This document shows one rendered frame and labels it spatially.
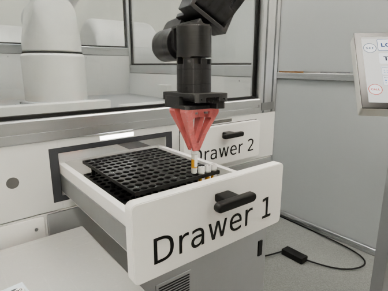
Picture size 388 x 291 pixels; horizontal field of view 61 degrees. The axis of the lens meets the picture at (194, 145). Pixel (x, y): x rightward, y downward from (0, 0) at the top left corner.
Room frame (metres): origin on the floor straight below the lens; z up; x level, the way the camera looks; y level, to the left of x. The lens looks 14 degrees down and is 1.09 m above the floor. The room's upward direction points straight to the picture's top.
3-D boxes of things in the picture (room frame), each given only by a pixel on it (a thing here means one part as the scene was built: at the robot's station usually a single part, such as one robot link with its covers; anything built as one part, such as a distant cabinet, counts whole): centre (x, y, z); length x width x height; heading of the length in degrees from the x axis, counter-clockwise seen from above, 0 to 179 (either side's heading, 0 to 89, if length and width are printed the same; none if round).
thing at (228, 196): (0.43, -0.05, 0.91); 0.07 x 0.04 x 0.01; 128
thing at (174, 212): (0.45, -0.03, 0.87); 0.29 x 0.02 x 0.11; 128
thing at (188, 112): (0.56, 0.00, 0.99); 0.07 x 0.07 x 0.09; 36
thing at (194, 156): (0.55, 0.00, 0.93); 0.01 x 0.01 x 0.05
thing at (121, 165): (0.61, 0.09, 0.87); 0.22 x 0.18 x 0.06; 38
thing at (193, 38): (0.56, 0.00, 1.12); 0.07 x 0.06 x 0.07; 33
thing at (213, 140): (0.90, -0.08, 0.87); 0.29 x 0.02 x 0.11; 128
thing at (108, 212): (0.62, 0.10, 0.86); 0.40 x 0.26 x 0.06; 38
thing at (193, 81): (0.56, 0.00, 1.06); 0.10 x 0.07 x 0.07; 36
